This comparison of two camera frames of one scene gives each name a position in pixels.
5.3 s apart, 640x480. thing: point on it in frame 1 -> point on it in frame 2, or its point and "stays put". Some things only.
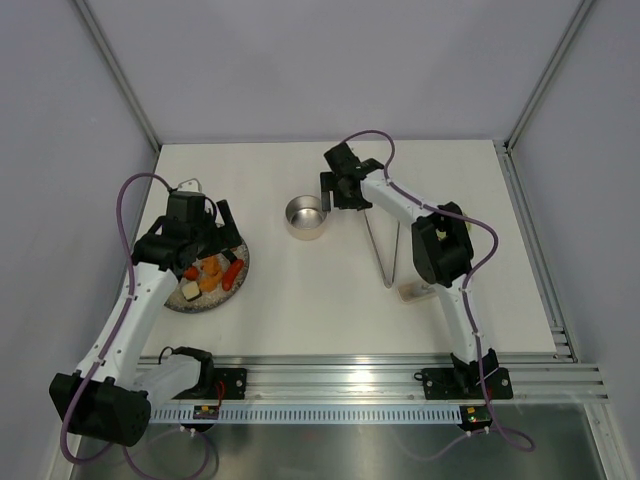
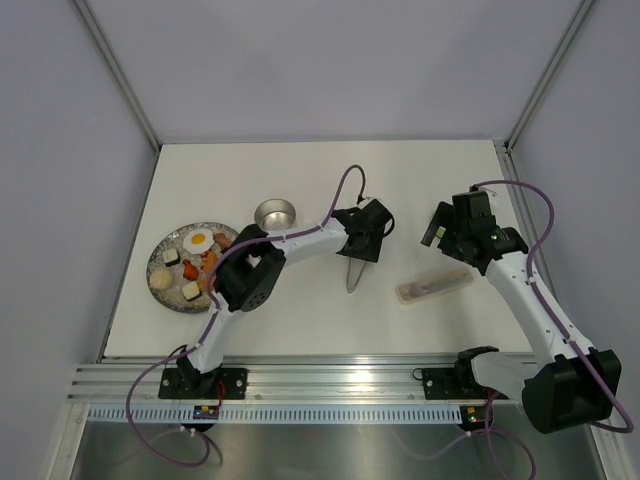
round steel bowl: [304, 217] -> [274, 214]
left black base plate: [217, 384] stays put
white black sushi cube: [191, 291] stays put
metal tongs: [377, 251] -> [349, 275]
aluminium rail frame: [375, 378] stays put
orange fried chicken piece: [211, 273] stays put
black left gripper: [227, 232] -> [370, 252]
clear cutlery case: [414, 291] stays put
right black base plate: [466, 383] stays put
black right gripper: [329, 183] -> [443, 217]
